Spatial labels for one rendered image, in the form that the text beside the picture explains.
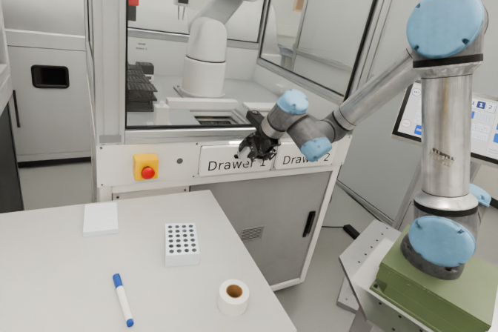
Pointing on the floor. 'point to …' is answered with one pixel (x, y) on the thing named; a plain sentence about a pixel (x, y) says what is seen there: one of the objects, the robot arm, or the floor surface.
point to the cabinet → (257, 212)
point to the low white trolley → (128, 271)
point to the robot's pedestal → (366, 276)
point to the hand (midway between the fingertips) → (244, 154)
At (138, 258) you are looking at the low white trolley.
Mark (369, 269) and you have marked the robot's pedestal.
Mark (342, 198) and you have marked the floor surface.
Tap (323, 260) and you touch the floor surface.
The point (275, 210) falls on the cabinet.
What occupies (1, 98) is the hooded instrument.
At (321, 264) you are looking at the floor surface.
